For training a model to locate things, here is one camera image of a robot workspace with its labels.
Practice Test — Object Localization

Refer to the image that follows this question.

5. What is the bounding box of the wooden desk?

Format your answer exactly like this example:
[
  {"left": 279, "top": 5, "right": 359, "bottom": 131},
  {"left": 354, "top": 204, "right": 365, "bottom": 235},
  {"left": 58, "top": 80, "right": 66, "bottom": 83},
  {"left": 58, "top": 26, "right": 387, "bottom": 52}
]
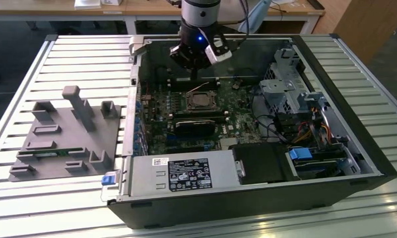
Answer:
[{"left": 0, "top": 0, "right": 325, "bottom": 35}]

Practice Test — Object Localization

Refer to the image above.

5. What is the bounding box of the blue disk carrier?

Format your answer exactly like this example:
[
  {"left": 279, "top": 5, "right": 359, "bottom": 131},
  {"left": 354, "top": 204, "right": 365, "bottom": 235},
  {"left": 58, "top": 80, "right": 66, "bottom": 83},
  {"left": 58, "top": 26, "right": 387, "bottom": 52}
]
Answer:
[{"left": 287, "top": 147, "right": 314, "bottom": 164}]

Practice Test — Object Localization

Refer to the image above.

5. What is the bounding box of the metal drive cage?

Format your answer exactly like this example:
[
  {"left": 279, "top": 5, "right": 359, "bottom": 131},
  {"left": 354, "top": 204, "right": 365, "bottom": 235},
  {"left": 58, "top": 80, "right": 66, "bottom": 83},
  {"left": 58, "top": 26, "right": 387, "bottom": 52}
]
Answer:
[{"left": 258, "top": 48, "right": 318, "bottom": 115}]

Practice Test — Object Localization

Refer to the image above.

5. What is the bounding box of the black open PC case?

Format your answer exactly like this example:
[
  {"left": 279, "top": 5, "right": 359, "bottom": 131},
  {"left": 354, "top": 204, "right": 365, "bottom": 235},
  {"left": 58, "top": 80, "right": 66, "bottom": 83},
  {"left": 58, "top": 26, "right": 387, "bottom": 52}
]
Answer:
[{"left": 99, "top": 33, "right": 397, "bottom": 230}]

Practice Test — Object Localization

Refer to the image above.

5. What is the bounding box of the grey case latch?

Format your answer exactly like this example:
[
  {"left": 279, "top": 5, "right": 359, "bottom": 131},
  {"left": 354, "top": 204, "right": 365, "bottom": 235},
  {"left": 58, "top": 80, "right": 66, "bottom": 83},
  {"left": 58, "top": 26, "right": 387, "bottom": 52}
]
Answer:
[{"left": 127, "top": 35, "right": 153, "bottom": 67}]

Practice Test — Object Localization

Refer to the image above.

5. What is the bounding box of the black camera cable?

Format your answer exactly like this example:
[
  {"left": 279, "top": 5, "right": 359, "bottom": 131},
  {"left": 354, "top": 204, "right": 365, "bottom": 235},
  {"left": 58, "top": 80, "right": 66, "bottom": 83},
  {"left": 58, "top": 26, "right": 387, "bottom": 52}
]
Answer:
[{"left": 227, "top": 0, "right": 251, "bottom": 52}]

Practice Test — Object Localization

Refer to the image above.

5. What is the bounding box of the green motherboard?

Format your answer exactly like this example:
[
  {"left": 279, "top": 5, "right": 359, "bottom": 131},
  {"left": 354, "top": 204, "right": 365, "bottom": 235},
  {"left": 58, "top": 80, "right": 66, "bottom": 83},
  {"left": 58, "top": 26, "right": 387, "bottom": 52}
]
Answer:
[{"left": 138, "top": 74, "right": 263, "bottom": 156}]

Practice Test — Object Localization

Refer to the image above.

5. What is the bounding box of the pale blue teach pendant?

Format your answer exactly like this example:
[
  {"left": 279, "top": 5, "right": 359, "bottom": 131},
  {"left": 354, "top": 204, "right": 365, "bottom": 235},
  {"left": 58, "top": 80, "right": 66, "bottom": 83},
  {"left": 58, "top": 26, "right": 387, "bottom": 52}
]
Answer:
[{"left": 237, "top": 0, "right": 271, "bottom": 33}]

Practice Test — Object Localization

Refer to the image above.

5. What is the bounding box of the wooden cabinet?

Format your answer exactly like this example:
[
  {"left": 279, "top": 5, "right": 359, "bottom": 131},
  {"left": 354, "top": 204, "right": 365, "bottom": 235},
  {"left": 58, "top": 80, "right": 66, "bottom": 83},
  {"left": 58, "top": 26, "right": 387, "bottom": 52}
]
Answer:
[{"left": 311, "top": 0, "right": 397, "bottom": 65}]

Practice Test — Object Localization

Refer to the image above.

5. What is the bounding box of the black graphics card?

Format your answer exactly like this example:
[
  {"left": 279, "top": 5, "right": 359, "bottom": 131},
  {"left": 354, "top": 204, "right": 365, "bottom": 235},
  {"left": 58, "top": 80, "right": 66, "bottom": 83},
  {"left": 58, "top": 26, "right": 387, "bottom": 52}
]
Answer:
[{"left": 174, "top": 119, "right": 215, "bottom": 137}]

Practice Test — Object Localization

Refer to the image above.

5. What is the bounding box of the silver topped CPU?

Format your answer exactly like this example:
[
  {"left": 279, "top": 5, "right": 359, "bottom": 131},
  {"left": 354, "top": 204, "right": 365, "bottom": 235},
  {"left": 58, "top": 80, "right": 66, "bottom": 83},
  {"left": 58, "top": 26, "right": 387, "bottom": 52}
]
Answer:
[{"left": 191, "top": 94, "right": 211, "bottom": 106}]

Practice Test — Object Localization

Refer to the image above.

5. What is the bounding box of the black plastic shroud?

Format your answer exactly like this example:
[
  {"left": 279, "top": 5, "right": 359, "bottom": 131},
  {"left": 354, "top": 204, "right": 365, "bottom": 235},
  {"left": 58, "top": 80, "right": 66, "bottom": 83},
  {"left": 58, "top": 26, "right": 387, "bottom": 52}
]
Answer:
[{"left": 229, "top": 142, "right": 301, "bottom": 186}]

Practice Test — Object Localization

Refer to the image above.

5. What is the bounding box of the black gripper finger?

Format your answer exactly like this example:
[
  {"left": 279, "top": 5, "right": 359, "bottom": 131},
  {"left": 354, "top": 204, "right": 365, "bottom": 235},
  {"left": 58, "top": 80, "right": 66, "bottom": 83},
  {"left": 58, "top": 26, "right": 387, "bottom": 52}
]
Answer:
[
  {"left": 169, "top": 46, "right": 195, "bottom": 80},
  {"left": 194, "top": 49, "right": 213, "bottom": 80}
]

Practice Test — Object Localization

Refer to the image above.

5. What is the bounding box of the silver chipset heatsink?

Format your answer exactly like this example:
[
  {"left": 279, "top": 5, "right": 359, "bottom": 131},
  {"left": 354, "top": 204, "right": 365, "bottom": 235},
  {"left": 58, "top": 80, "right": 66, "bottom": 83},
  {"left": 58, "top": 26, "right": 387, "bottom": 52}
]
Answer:
[{"left": 217, "top": 138, "right": 238, "bottom": 150}]

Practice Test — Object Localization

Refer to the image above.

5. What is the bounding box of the black RAM slot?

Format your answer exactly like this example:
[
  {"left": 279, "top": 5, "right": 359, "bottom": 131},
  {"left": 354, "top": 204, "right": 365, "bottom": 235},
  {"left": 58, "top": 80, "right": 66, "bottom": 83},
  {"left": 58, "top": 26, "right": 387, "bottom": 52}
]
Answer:
[
  {"left": 174, "top": 111, "right": 227, "bottom": 116},
  {"left": 167, "top": 81, "right": 218, "bottom": 86},
  {"left": 169, "top": 87, "right": 218, "bottom": 91},
  {"left": 173, "top": 114, "right": 227, "bottom": 118},
  {"left": 169, "top": 84, "right": 218, "bottom": 88},
  {"left": 173, "top": 116, "right": 227, "bottom": 120},
  {"left": 167, "top": 78, "right": 218, "bottom": 83}
]

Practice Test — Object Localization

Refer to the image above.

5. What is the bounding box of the blue case latch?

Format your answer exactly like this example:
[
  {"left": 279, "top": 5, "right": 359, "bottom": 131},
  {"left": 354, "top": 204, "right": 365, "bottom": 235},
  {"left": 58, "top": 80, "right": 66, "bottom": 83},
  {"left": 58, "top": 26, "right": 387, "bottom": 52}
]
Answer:
[{"left": 99, "top": 175, "right": 117, "bottom": 186}]

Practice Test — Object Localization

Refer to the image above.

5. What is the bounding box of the coloured wire bundle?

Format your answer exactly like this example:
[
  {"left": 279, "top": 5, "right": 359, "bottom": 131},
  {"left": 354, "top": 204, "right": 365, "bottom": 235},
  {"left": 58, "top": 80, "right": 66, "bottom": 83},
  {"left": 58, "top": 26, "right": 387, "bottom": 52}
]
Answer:
[{"left": 293, "top": 121, "right": 331, "bottom": 145}]

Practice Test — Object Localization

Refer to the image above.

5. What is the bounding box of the CPU socket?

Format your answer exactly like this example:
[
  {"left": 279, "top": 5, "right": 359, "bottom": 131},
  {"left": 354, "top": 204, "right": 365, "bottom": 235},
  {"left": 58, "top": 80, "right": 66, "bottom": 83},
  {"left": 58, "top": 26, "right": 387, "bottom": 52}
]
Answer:
[{"left": 183, "top": 89, "right": 219, "bottom": 112}]

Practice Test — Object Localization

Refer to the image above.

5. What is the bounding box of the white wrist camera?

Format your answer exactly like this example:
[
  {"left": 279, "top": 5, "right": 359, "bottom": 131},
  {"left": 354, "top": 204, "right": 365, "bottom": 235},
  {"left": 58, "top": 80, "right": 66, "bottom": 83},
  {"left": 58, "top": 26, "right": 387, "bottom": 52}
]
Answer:
[{"left": 203, "top": 40, "right": 233, "bottom": 66}]

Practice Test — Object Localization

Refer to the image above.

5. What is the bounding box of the silver power supply unit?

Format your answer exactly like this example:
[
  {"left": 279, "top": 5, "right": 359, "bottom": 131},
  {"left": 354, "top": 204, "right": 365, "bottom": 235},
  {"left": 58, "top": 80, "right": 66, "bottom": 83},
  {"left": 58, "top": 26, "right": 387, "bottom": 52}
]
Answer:
[{"left": 123, "top": 153, "right": 245, "bottom": 198}]

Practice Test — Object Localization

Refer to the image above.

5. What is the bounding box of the grey plastic parts rack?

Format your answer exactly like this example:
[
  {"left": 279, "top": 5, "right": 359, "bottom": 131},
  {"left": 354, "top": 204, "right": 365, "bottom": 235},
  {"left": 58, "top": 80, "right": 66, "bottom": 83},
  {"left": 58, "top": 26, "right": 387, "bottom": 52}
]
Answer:
[{"left": 6, "top": 85, "right": 123, "bottom": 183}]

